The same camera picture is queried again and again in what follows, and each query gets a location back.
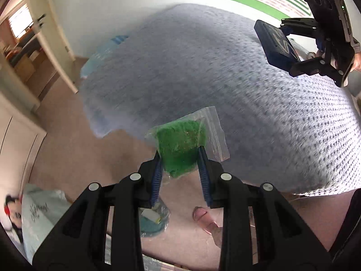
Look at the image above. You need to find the window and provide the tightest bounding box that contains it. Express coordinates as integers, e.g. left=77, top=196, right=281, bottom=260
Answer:
left=8, top=6, right=34, bottom=38

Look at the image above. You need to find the teal plastic bag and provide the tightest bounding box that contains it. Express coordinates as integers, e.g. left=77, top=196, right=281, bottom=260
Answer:
left=139, top=200, right=171, bottom=238

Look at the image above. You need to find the cream door frame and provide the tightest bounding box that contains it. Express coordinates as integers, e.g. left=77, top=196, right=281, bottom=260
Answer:
left=0, top=0, right=80, bottom=110

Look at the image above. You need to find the pale blue printed bag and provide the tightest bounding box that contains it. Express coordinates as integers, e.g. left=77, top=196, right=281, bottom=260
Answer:
left=21, top=184, right=72, bottom=260

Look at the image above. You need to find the light blue striped cloth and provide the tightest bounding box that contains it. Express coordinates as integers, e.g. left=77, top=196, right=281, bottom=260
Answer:
left=80, top=35, right=129, bottom=79

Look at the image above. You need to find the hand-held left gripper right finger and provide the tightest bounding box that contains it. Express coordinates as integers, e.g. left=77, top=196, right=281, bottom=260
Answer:
left=197, top=146, right=332, bottom=271

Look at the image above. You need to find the person's left hand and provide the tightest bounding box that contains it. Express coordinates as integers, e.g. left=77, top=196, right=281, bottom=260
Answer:
left=192, top=207, right=224, bottom=247

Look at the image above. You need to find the cartoon printed cloth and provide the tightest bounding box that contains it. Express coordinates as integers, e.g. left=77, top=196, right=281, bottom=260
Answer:
left=0, top=194, right=23, bottom=245

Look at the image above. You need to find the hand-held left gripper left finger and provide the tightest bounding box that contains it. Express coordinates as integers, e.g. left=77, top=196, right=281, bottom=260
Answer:
left=32, top=150, right=163, bottom=271

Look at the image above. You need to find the white wardrobe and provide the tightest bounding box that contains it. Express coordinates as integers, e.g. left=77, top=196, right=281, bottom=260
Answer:
left=0, top=90, right=47, bottom=204

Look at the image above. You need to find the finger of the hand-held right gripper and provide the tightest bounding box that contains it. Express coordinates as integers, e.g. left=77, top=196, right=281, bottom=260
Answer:
left=289, top=57, right=328, bottom=77
left=280, top=18, right=325, bottom=38

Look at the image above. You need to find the blue-grey knitted blanket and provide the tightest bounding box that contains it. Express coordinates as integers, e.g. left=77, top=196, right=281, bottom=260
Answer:
left=79, top=3, right=361, bottom=196

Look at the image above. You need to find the dark blue pack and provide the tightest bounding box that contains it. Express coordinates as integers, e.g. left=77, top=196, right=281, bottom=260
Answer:
left=254, top=20, right=302, bottom=77

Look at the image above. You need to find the bag of green clay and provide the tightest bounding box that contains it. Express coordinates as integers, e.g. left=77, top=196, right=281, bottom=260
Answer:
left=145, top=106, right=230, bottom=179

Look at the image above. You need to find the person's dark trouser leg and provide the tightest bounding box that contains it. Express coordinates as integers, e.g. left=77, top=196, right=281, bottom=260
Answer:
left=329, top=188, right=361, bottom=271

